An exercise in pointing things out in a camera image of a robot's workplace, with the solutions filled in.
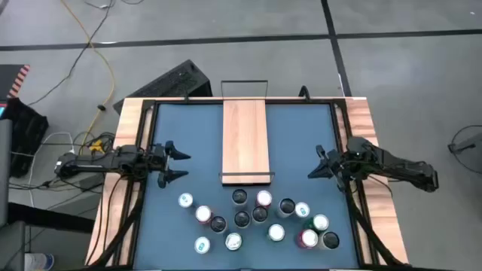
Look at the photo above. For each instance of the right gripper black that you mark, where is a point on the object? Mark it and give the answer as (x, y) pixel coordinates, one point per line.
(338, 167)

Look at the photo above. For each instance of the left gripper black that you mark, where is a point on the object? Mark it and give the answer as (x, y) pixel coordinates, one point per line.
(158, 165)

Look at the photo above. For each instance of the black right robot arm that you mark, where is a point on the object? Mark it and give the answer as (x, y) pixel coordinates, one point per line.
(395, 165)

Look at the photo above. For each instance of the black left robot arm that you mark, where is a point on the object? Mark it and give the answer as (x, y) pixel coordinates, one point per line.
(113, 162)

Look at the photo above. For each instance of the wooden shelf with black rails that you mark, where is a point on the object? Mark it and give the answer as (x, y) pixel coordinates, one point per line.
(246, 139)

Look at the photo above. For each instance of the blue table mat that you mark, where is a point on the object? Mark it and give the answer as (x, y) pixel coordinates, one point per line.
(196, 124)

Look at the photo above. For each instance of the yellow plug connector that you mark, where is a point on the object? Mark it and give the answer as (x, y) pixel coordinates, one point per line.
(96, 146)

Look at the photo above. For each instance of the black floor bar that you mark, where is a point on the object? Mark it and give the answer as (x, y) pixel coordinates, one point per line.
(49, 218)

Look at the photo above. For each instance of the round floor stand base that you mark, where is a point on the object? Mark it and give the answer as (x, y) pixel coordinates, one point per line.
(457, 147)

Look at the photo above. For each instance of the black bag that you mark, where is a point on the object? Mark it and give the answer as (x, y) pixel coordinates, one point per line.
(28, 131)

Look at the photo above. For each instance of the white and blue shoe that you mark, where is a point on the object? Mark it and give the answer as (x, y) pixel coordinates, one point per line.
(37, 262)

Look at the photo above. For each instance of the grey floor box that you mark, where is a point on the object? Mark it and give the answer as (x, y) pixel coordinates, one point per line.
(11, 248)

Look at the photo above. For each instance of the black board with striped edge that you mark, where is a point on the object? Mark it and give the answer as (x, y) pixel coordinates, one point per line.
(9, 79)

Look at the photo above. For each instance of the black metal table frame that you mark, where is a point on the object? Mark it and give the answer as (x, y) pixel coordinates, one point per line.
(147, 104)

